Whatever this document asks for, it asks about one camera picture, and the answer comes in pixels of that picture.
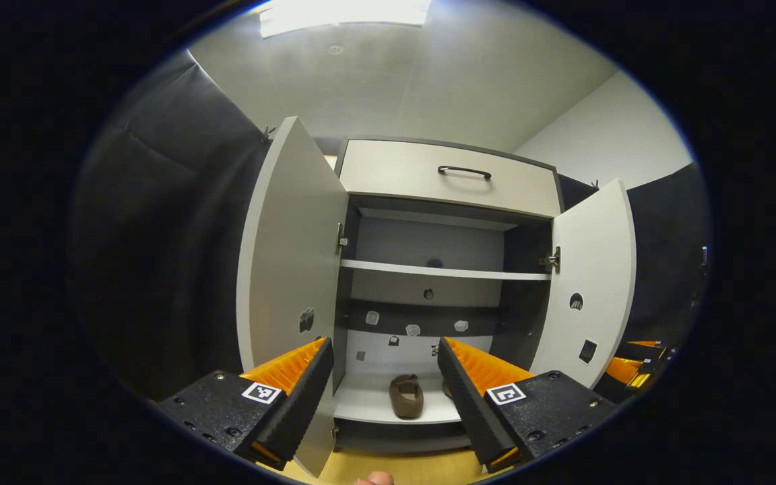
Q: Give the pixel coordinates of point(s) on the white cabinet drawer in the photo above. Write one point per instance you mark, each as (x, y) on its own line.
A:
(388, 172)

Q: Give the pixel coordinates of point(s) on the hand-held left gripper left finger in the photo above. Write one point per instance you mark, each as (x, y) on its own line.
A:
(300, 404)

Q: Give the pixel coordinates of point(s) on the white shoe cabinet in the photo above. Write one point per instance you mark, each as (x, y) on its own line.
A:
(428, 236)

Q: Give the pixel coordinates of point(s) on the white cabinet shelf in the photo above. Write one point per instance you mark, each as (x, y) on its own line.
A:
(442, 271)

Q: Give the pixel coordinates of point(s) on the brown fuzzy shoe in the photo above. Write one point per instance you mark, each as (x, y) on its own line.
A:
(406, 399)
(446, 389)

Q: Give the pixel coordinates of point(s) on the white shoe cabinet door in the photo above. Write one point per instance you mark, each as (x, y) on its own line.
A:
(294, 236)
(597, 256)

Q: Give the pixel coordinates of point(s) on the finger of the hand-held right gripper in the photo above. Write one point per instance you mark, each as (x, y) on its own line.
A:
(624, 370)
(644, 345)

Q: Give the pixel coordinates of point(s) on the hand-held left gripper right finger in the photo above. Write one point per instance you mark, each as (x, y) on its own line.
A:
(472, 404)

